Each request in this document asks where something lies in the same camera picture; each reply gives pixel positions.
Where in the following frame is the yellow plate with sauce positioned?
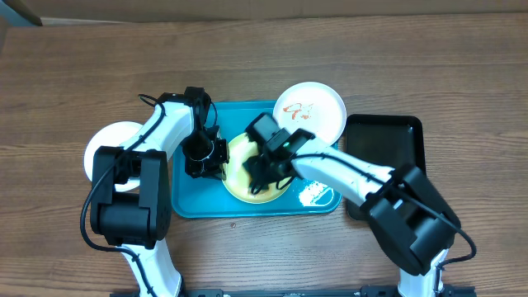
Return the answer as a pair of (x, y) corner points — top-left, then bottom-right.
(223, 133), (289, 204)

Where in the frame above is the white plate front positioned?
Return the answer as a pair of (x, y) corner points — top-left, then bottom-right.
(83, 121), (142, 180)

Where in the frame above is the white plate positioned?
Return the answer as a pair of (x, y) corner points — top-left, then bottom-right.
(272, 82), (347, 145)
(83, 121), (142, 180)

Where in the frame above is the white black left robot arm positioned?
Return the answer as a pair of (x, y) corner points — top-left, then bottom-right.
(80, 87), (229, 296)

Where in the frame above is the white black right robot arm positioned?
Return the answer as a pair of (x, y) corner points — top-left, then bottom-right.
(244, 128), (460, 296)

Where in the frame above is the teal plastic tray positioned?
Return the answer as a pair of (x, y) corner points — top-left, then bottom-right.
(172, 101), (342, 219)

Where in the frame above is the black water tray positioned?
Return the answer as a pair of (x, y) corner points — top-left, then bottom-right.
(344, 114), (427, 222)

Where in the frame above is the white plate top right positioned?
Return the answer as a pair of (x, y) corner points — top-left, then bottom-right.
(272, 82), (347, 145)

